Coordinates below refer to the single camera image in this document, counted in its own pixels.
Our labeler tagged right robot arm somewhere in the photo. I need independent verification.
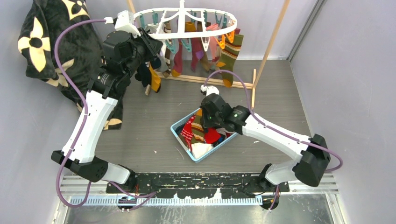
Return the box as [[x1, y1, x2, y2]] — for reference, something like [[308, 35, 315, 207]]
[[200, 93, 331, 192]]

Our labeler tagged brown white orange sock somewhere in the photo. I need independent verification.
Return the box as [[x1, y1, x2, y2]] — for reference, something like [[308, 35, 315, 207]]
[[148, 64, 161, 93]]

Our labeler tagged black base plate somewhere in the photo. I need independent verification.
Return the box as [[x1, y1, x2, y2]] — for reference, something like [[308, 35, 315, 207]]
[[106, 173, 276, 199]]

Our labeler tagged black floral blanket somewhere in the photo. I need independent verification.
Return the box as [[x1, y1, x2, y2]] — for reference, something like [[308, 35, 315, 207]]
[[17, 0, 106, 112]]

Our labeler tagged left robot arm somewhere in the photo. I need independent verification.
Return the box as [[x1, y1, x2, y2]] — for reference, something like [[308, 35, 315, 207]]
[[51, 29, 163, 193]]

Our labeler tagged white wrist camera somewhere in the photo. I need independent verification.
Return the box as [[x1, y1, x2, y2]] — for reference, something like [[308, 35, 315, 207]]
[[104, 10, 141, 38], [200, 84, 219, 96]]

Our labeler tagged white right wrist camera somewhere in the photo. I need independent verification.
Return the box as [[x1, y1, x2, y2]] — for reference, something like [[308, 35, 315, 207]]
[[200, 84, 219, 96]]

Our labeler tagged light blue plastic basket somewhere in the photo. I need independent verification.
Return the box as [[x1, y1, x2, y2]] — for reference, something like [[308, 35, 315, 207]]
[[170, 108, 237, 163]]

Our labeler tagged white clip hanger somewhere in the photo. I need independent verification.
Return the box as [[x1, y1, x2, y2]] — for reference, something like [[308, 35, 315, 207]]
[[132, 0, 238, 40]]

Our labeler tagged red white patterned sock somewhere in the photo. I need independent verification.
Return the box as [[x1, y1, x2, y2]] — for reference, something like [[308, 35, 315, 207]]
[[179, 115, 196, 151]]

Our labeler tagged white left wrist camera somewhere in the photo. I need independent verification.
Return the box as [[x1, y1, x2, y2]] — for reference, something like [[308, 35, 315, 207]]
[[104, 10, 141, 38]]

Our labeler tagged white sock in basket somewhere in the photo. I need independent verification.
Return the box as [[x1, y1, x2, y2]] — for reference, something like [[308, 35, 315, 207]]
[[191, 142, 213, 159]]

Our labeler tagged wooden rack frame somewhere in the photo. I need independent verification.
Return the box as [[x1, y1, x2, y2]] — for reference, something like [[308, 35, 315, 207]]
[[127, 0, 290, 108]]

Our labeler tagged green orange striped sock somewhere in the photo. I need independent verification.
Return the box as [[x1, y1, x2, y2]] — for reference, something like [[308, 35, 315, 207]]
[[215, 34, 244, 71]]

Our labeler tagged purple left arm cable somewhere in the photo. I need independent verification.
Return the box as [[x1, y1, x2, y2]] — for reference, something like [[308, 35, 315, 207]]
[[54, 18, 115, 208]]

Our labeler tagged navy black white sock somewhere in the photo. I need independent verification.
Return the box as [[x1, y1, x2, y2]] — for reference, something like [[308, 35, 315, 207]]
[[135, 62, 152, 88]]

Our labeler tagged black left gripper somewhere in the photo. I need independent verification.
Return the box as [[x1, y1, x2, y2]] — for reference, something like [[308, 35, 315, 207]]
[[123, 27, 162, 78]]

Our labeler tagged maroon purple striped sock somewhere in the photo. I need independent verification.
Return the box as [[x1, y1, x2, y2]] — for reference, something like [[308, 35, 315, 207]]
[[171, 21, 204, 77]]

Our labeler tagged pink hanging sock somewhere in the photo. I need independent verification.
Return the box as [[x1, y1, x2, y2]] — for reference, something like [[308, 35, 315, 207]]
[[206, 22, 220, 70]]

